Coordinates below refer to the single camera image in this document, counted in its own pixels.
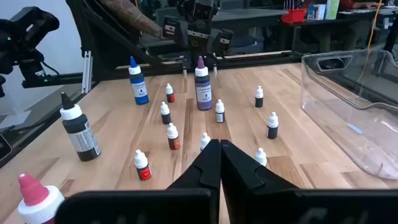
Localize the large pink food coloring bottle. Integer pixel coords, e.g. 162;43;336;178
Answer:
17;172;65;224

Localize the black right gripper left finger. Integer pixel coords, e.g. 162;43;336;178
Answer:
55;139;222;224

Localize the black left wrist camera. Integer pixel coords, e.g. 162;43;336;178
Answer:
178;0;218;22

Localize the large purple food coloring bottle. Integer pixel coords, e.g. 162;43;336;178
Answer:
194;55;213;111

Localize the red plastic basket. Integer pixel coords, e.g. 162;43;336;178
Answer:
281;7;307;24

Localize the black background desk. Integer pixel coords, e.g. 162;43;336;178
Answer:
279;9;398;54

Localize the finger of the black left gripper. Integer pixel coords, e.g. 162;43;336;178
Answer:
182;42;197;65
203;43;218;65

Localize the large black food coloring bottle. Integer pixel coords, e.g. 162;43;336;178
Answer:
59;91;101;162

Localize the green and white box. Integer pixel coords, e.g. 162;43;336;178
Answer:
325;0;340;20

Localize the small black dropper bottle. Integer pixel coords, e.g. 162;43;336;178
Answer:
160;101;172;126
254;85;264;109
215;99;226;124
266;111;279;140

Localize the white and blue box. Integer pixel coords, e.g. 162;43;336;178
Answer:
307;3;326;21

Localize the person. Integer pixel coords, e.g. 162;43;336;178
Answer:
340;0;386;9

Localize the yellow extension cable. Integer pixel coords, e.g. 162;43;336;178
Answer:
356;0;384;83

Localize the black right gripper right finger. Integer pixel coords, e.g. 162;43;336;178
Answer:
221;139;398;224

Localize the clear plastic bin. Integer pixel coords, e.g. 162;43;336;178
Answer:
300;49;398;180

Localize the person's forearm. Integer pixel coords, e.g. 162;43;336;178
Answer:
99;0;164;40

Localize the small white-capped dropper bottle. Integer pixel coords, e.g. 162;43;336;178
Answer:
254;147;268;167
199;132;211;152

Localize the large blue food coloring bottle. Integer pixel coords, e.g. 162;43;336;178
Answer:
128;55;150;106

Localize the small red dropper bottle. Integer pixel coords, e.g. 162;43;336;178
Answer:
165;83;175;104
166;122;181;151
134;149;153;181

